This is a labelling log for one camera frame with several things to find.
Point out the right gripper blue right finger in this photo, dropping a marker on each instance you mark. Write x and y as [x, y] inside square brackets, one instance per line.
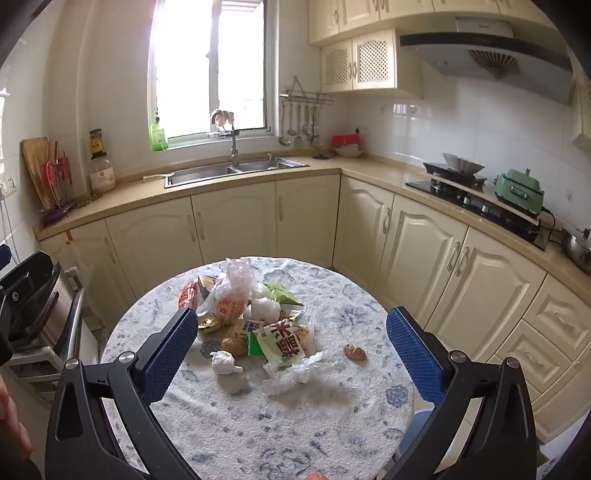
[407, 338]

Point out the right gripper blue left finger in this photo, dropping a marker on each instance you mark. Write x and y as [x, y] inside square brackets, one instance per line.
[162, 353]

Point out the white tissue ball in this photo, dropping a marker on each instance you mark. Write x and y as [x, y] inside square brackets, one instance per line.
[223, 363]

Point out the brown walnut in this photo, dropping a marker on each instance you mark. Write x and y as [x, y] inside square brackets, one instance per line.
[236, 346]
[354, 353]

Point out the orange red snack wrapper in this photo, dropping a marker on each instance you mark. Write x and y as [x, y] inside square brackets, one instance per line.
[188, 297]

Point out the clear bag red print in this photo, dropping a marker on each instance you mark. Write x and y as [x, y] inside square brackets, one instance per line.
[230, 294]

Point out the white fluffy plastic bag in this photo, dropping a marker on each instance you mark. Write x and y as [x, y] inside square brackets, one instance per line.
[262, 306]

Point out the clear plastic wrap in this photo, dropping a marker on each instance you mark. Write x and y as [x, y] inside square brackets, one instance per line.
[284, 379]

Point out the green rice cracker packet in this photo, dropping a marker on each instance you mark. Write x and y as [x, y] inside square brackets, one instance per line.
[283, 343]

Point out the yellow biscuit packet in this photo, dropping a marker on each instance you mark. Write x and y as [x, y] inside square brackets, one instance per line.
[243, 326]

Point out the chrome kitchen faucet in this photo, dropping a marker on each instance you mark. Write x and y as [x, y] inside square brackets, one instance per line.
[232, 136]

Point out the kitchen window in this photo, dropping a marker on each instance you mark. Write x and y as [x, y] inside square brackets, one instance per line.
[208, 55]

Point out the person's left hand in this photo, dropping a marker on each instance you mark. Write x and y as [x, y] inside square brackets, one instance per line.
[18, 434]

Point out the black chair beside table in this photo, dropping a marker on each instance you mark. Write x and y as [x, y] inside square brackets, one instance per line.
[52, 329]

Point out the cream lower cabinets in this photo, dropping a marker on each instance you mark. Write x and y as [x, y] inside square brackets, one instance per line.
[482, 294]

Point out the cream cabinets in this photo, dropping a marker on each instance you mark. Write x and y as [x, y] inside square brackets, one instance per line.
[482, 294]
[361, 50]

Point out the red utensil rack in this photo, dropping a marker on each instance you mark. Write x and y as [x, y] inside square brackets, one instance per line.
[57, 180]

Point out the large clear lidded jar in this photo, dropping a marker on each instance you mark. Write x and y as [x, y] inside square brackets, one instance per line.
[102, 177]

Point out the wooden cutting board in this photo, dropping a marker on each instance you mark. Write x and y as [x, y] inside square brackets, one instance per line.
[36, 154]

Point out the yellow label sauce bottle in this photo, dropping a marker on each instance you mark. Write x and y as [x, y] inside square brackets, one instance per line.
[96, 146]

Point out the black gas stove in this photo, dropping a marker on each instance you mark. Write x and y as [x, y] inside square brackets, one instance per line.
[487, 207]

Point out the stainless steel double sink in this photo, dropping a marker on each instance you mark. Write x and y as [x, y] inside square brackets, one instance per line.
[226, 169]

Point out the green electric cooker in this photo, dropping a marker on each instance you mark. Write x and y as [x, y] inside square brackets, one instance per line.
[520, 190]

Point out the steel wok on stove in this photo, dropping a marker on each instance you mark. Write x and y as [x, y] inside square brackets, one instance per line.
[463, 165]

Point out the green dish soap bottle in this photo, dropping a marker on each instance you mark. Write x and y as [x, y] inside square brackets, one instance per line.
[157, 137]

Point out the red lidded container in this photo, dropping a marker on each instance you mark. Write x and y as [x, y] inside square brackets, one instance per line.
[353, 140]

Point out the pink cloth on faucet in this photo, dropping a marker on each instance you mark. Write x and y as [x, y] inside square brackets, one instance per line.
[223, 120]

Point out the cream upper cabinets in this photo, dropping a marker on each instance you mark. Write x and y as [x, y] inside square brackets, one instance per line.
[361, 50]

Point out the range hood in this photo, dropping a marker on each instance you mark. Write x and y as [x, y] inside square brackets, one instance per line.
[479, 50]

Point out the white wall socket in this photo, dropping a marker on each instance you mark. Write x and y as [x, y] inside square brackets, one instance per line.
[7, 186]

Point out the steel pan with handle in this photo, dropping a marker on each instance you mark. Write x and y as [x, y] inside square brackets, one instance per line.
[576, 245]

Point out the wall utensil rail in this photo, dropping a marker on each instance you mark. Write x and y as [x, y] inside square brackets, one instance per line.
[300, 116]

